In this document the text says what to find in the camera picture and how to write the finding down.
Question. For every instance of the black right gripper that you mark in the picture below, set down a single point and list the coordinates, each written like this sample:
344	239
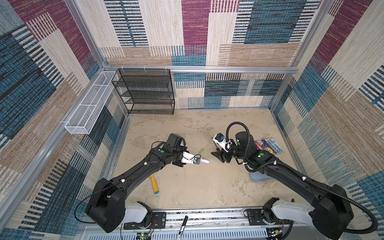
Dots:
222	154

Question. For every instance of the colourful magazine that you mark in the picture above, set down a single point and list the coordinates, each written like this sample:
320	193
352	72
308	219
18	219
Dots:
269	145

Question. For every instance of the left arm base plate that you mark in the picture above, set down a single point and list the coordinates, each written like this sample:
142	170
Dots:
158	219

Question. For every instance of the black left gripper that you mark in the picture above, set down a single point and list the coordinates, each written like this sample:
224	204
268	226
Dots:
179	163

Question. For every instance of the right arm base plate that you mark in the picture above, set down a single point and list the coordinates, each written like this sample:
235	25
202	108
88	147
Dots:
259	217

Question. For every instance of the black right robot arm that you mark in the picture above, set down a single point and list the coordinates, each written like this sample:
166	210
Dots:
331	208

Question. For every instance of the black wire shelf rack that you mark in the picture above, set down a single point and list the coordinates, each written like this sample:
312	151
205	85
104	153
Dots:
146	91

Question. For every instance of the white mesh wall basket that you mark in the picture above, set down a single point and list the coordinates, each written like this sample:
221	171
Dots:
86	114

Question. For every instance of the black marker pen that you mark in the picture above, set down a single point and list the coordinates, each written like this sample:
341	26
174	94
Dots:
181	231

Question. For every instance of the yellow toy shovel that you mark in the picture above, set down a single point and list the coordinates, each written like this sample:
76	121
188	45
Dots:
154	184

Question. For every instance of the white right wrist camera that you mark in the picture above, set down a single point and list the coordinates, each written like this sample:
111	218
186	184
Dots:
222	141

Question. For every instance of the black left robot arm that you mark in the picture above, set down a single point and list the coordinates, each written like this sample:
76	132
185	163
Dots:
106	206

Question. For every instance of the blue grey sponge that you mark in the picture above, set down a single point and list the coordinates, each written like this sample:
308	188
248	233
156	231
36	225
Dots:
257	176

